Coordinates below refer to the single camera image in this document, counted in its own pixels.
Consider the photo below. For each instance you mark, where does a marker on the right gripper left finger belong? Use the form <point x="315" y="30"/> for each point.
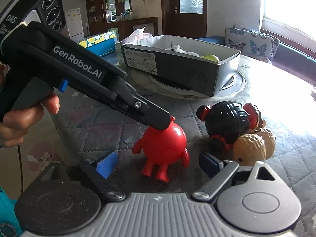
<point x="96" y="175"/>

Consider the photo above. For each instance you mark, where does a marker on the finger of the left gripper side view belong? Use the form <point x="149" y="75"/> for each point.
<point x="130" y="103"/>

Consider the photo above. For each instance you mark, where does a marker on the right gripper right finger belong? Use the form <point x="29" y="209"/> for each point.
<point x="220" y="174"/>

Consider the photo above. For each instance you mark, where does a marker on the beige sheep toy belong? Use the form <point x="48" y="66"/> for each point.
<point x="252" y="147"/>

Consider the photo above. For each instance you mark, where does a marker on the black haired doll toy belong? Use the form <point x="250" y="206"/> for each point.
<point x="225" y="122"/>

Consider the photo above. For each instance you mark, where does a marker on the red round toy figure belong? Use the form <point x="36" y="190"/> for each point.
<point x="163" y="148"/>

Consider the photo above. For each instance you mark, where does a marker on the white plush rabbit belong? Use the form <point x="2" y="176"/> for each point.
<point x="176" y="48"/>

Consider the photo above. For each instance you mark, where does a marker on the green round toy figure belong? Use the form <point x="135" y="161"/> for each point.
<point x="212" y="58"/>

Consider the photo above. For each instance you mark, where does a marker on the person's left hand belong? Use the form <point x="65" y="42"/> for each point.
<point x="16" y="124"/>

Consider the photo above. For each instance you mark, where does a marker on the quilted grey table cover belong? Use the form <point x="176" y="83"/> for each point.
<point x="90" y="129"/>

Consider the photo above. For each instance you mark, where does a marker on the white refrigerator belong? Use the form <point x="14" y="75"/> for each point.
<point x="74" y="24"/>

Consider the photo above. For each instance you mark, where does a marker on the brown hat pig toy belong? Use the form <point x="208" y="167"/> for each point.
<point x="255" y="118"/>

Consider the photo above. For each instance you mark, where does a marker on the blue yellow patterned box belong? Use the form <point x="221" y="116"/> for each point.
<point x="101" y="44"/>

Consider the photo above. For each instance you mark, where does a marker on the tissue pack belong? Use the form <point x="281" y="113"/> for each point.
<point x="137" y="34"/>

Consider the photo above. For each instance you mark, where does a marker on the grey cardboard box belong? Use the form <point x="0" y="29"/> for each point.
<point x="195" y="73"/>

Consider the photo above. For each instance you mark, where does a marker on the dark wooden cabinet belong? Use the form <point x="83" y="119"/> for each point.
<point x="117" y="15"/>

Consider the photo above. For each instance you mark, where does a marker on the dark wooden door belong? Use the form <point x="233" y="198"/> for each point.
<point x="186" y="18"/>

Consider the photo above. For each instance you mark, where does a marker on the butterfly print pillow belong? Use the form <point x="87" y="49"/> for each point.
<point x="251" y="43"/>

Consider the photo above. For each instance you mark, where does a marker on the blue sofa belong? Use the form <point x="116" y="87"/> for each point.
<point x="286" y="58"/>

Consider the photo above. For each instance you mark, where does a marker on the window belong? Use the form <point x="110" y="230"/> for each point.
<point x="296" y="14"/>

